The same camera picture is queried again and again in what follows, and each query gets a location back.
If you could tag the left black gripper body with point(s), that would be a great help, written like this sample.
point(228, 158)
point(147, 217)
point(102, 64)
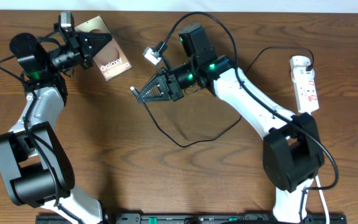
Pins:
point(81, 50)

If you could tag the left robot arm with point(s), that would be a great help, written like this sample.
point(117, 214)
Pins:
point(33, 165)

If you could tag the Galaxy smartphone bronze screen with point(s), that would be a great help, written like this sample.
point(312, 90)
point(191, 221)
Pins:
point(111, 59)

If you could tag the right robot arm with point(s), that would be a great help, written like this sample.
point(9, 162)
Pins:
point(291, 153)

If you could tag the white USB charger adapter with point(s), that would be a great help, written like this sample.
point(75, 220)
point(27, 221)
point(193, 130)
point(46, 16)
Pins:
point(301, 61)

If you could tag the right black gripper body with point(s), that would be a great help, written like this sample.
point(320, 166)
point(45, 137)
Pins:
point(183, 78)

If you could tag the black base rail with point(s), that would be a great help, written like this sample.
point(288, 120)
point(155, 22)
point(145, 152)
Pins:
point(136, 218)

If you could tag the white power strip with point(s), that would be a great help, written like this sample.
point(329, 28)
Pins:
point(305, 90)

